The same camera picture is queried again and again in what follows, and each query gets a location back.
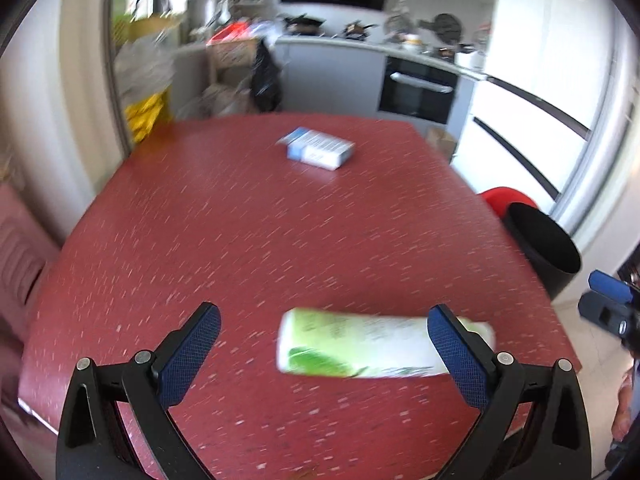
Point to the black garbage bag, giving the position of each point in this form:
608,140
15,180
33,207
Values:
265,84

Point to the gold foil bag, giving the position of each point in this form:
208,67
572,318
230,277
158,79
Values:
142,117

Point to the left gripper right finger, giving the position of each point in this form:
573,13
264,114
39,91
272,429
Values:
532,421

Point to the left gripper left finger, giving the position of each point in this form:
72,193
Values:
92,440

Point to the blue white cardboard box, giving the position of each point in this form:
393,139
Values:
318,149

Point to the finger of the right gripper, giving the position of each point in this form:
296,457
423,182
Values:
610,287

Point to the black trash bin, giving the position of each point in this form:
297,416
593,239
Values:
548,248

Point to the black wok on stove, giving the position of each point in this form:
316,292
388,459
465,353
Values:
302,25

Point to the grey kitchen cabinets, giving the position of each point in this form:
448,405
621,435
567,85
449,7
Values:
344,77

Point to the small steel pot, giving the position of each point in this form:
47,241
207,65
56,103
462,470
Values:
357,31

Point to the built-in black oven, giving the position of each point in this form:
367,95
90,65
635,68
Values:
417,90

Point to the person's right hand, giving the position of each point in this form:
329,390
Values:
624,418

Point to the white rice cooker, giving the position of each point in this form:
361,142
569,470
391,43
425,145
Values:
469,57

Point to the red stool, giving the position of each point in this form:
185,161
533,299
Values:
499,199

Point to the white refrigerator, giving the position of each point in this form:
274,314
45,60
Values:
531,116

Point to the black round mould pan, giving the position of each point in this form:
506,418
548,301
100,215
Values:
446,27

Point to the cardboard box on floor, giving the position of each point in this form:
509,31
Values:
441,141

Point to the green tea plastic bottle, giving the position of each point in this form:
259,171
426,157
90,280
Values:
320,343

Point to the wooden rack with basket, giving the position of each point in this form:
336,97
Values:
233,46

